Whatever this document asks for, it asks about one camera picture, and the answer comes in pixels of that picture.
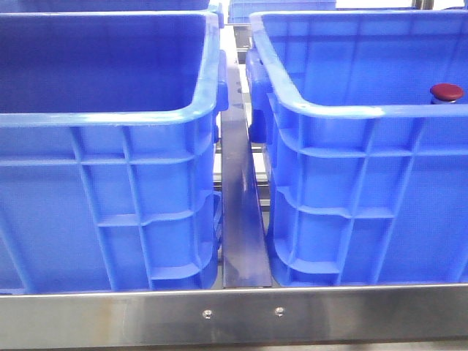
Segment red mushroom push button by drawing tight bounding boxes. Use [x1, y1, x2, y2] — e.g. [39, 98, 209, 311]
[430, 83, 464, 105]

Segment stainless steel front rail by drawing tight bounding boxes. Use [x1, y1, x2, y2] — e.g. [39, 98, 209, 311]
[1, 284, 467, 350]

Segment rail screw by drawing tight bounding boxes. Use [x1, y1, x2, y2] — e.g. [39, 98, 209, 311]
[274, 306, 285, 317]
[202, 309, 213, 320]

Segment right rail screw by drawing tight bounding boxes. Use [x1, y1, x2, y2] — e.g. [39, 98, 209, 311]
[274, 306, 285, 317]

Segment right blue plastic crate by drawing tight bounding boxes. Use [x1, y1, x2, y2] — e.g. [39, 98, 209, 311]
[249, 10, 467, 287]

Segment blue plastic crate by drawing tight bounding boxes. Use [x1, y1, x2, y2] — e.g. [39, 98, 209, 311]
[249, 10, 467, 287]
[1, 11, 228, 295]

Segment left rail screw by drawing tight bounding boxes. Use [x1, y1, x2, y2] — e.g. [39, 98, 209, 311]
[202, 309, 213, 320]

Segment rear right blue crate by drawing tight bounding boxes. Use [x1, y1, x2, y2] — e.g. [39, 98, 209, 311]
[228, 0, 336, 24]

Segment rear left blue crate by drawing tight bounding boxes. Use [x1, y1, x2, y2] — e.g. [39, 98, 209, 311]
[1, 0, 224, 29]

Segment left blue plastic crate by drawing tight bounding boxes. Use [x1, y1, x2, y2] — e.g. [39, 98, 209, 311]
[1, 11, 228, 295]

